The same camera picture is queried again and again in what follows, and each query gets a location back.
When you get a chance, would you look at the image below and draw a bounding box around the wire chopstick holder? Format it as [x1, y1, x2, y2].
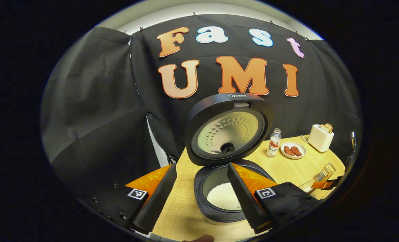
[315, 163, 336, 183]

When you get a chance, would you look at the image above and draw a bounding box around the white toaster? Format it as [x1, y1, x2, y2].
[307, 124, 334, 153]

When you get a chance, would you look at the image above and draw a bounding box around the white rice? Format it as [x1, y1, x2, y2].
[207, 182, 242, 211]

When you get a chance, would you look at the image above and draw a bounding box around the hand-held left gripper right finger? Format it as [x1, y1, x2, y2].
[227, 163, 320, 235]

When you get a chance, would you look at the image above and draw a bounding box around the clear drink bottle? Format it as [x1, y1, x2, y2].
[266, 128, 282, 158]

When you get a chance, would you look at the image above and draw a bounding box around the white round plate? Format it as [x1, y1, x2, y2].
[280, 141, 307, 160]

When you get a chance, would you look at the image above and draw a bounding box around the silver metal bar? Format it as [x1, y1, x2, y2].
[346, 131, 357, 165]

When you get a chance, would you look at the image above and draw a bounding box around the black rice cooker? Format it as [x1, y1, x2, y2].
[185, 93, 277, 223]

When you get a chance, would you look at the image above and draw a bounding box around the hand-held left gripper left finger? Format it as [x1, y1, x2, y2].
[82, 163, 178, 235]

